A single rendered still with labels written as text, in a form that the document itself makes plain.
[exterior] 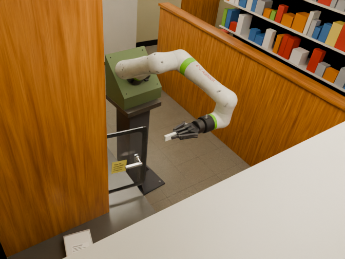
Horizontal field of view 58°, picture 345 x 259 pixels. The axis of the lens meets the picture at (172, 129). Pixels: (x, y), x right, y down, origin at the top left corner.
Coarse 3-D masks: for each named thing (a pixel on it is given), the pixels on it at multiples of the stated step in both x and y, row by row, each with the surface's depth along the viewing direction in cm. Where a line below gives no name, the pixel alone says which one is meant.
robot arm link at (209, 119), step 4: (204, 116) 167; (208, 116) 168; (204, 120) 165; (208, 120) 166; (212, 120) 167; (204, 124) 166; (208, 124) 165; (212, 124) 167; (208, 128) 166; (212, 128) 168; (204, 132) 168
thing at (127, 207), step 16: (128, 192) 173; (112, 208) 164; (128, 208) 165; (144, 208) 166; (96, 224) 155; (112, 224) 156; (128, 224) 157; (48, 240) 146; (96, 240) 148; (16, 256) 138; (32, 256) 139; (48, 256) 140; (64, 256) 140
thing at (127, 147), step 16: (144, 128) 148; (112, 144) 145; (128, 144) 150; (144, 144) 155; (112, 160) 151; (128, 160) 156; (144, 160) 162; (112, 176) 158; (128, 176) 163; (112, 192) 165
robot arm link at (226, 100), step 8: (192, 64) 178; (192, 72) 177; (200, 72) 174; (192, 80) 179; (200, 80) 173; (208, 80) 171; (216, 80) 172; (208, 88) 170; (216, 88) 167; (224, 88) 165; (216, 96) 166; (224, 96) 162; (232, 96) 162; (216, 104) 168; (224, 104) 163; (232, 104) 162; (224, 112) 166; (232, 112) 168
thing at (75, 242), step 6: (72, 234) 146; (78, 234) 145; (84, 234) 146; (90, 234) 146; (66, 240) 142; (72, 240) 143; (78, 240) 143; (84, 240) 143; (90, 240) 144; (66, 246) 140; (72, 246) 140; (78, 246) 141; (84, 246) 141; (66, 252) 138; (72, 252) 138
